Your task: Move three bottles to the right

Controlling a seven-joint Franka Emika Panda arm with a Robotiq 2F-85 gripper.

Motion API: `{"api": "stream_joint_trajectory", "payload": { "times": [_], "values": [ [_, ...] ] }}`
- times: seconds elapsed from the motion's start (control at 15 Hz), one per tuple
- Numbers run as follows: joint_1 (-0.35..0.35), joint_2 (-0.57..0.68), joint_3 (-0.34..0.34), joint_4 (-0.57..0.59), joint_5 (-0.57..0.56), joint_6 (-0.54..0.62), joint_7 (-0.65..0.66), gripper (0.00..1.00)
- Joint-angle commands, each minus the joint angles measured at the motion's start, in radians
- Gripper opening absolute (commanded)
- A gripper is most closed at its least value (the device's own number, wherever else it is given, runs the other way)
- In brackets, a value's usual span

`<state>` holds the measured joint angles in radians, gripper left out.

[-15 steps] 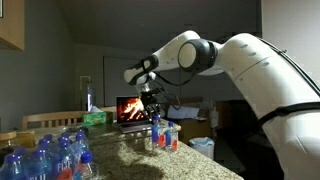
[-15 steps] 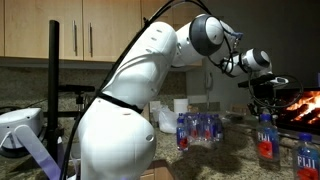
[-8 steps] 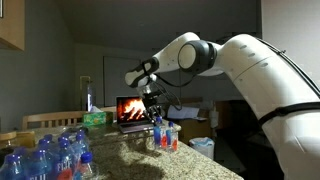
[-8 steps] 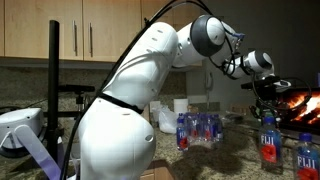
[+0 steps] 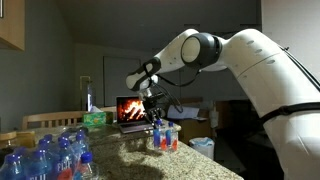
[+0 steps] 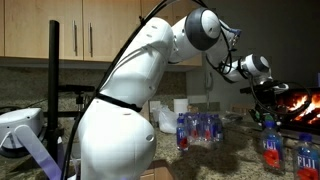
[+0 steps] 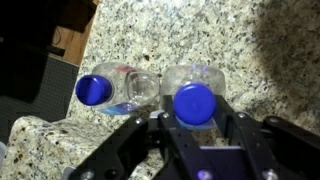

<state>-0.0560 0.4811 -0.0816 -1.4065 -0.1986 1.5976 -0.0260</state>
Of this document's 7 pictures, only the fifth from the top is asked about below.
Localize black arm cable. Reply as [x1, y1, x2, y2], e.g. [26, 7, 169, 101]
[143, 61, 203, 114]

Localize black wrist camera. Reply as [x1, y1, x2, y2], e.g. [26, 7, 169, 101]
[153, 92, 167, 101]

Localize white papers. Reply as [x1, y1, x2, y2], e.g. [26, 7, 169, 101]
[166, 104, 208, 122]

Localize clear bottle behind tissue box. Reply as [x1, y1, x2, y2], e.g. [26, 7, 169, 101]
[79, 75, 97, 113]

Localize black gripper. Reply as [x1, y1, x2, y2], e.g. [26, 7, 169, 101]
[143, 96, 165, 126]

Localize wooden wall cabinet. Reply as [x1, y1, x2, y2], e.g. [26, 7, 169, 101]
[0, 0, 26, 52]

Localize light wooden chair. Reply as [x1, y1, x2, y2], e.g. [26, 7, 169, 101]
[21, 106, 118, 132]

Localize green tissue box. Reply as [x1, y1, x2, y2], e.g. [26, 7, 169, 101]
[82, 105, 114, 128]

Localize white trash bin with bag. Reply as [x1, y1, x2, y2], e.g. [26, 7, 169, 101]
[188, 137, 215, 160]

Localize brown cardboard box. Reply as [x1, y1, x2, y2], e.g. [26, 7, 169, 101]
[168, 97, 219, 145]

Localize laptop showing fireplace video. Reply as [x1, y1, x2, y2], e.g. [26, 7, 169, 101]
[115, 95, 167, 135]

